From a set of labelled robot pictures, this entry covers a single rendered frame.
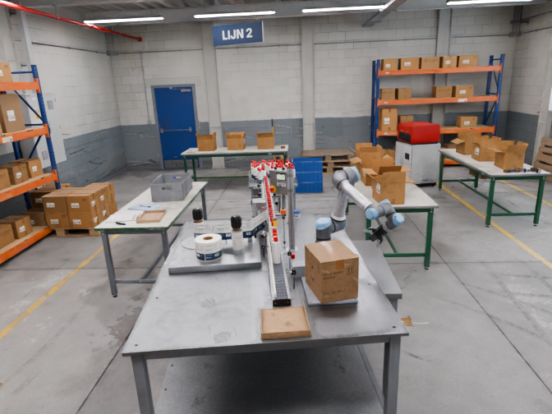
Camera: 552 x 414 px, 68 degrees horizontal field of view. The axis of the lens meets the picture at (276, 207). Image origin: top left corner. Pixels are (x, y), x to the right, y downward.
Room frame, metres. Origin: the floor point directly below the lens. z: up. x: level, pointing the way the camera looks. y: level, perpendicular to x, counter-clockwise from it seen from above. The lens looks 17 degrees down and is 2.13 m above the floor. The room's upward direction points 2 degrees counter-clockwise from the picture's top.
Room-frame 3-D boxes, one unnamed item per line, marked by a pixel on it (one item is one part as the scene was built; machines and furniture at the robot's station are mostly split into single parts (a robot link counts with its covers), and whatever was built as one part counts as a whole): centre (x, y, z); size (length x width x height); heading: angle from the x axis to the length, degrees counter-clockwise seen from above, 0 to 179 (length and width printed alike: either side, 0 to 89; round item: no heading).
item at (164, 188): (5.06, 1.30, 0.91); 0.60 x 0.40 x 0.22; 0
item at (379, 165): (4.88, -1.35, 0.96); 0.53 x 0.45 x 0.37; 88
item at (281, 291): (3.02, 0.03, 0.86); 1.65 x 0.08 x 0.04; 3
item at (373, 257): (2.76, -0.34, 0.81); 0.90 x 0.90 x 0.04; 86
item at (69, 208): (6.27, 3.25, 0.32); 1.20 x 0.83 x 0.64; 85
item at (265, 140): (8.72, 0.13, 0.97); 0.48 x 0.47 x 0.37; 179
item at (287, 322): (2.02, -0.02, 0.85); 0.30 x 0.26 x 0.04; 3
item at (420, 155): (8.20, -2.88, 0.61); 0.70 x 0.60 x 1.22; 8
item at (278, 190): (3.13, -0.05, 1.38); 0.17 x 0.10 x 0.19; 58
